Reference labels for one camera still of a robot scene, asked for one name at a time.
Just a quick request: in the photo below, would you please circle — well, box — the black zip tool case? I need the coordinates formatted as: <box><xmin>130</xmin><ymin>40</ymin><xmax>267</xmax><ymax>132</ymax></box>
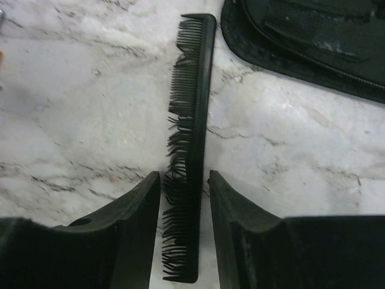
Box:
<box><xmin>221</xmin><ymin>1</ymin><xmax>384</xmax><ymax>103</ymax></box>

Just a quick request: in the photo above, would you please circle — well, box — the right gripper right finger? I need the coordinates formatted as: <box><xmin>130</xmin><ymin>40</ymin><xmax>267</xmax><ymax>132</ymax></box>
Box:
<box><xmin>209</xmin><ymin>171</ymin><xmax>384</xmax><ymax>288</ymax></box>

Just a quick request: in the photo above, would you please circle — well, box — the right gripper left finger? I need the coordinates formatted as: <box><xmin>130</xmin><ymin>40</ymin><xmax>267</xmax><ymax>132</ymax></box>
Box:
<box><xmin>1</xmin><ymin>172</ymin><xmax>160</xmax><ymax>288</ymax></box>

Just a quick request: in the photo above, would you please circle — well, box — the black hair comb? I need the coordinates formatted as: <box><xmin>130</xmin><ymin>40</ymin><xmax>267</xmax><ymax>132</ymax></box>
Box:
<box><xmin>162</xmin><ymin>13</ymin><xmax>217</xmax><ymax>284</ymax></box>

